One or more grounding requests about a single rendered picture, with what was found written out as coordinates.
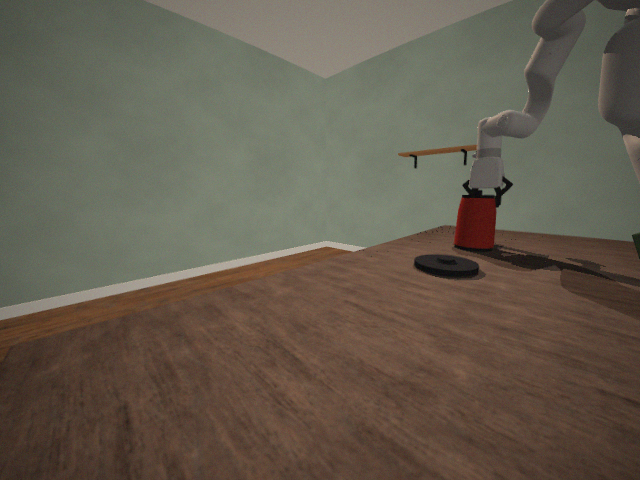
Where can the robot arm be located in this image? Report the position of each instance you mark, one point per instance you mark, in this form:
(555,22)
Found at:
(559,27)

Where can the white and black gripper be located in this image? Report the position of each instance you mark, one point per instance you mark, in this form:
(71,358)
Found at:
(488,172)

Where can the red electric kettle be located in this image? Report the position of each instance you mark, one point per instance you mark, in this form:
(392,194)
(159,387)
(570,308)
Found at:
(475,228)

